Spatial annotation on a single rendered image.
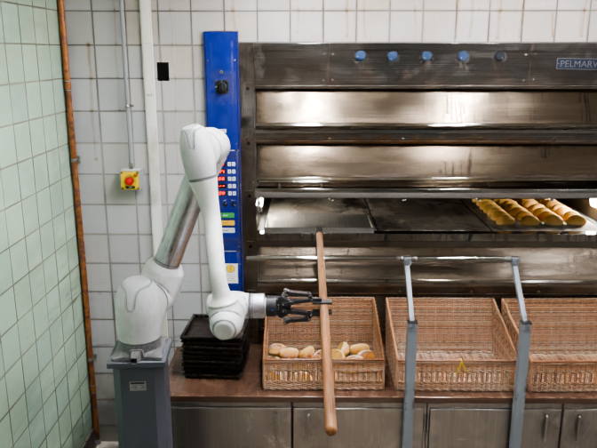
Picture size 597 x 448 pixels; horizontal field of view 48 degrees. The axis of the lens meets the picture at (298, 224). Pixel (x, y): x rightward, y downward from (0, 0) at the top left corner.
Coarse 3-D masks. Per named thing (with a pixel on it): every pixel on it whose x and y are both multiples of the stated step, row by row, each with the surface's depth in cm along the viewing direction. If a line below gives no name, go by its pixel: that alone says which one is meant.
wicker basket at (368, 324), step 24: (360, 312) 343; (264, 336) 316; (288, 336) 343; (312, 336) 343; (336, 336) 343; (360, 336) 343; (264, 360) 301; (288, 360) 301; (312, 360) 301; (336, 360) 302; (360, 360) 302; (384, 360) 302; (264, 384) 304; (288, 384) 305; (312, 384) 305; (336, 384) 305; (360, 384) 305; (384, 384) 305
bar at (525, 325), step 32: (256, 256) 303; (288, 256) 303; (352, 256) 303; (384, 256) 302; (416, 256) 302; (448, 256) 302; (480, 256) 302; (512, 256) 302; (416, 320) 288; (416, 352) 288; (512, 416) 299
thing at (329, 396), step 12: (324, 264) 286; (324, 276) 269; (324, 288) 256; (324, 312) 233; (324, 324) 223; (324, 336) 215; (324, 348) 206; (324, 360) 199; (324, 372) 192; (324, 384) 186; (324, 396) 180; (324, 408) 175; (324, 420) 170; (336, 420) 169; (336, 432) 166
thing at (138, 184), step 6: (126, 168) 329; (138, 168) 329; (120, 174) 325; (126, 174) 324; (132, 174) 324; (138, 174) 324; (120, 180) 325; (138, 180) 325; (120, 186) 326; (126, 186) 326; (132, 186) 326; (138, 186) 326
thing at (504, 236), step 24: (264, 240) 339; (288, 240) 339; (312, 240) 339; (336, 240) 339; (360, 240) 339; (384, 240) 339; (408, 240) 338; (432, 240) 338; (456, 240) 338; (480, 240) 338; (504, 240) 338; (528, 240) 338; (552, 240) 338; (576, 240) 337
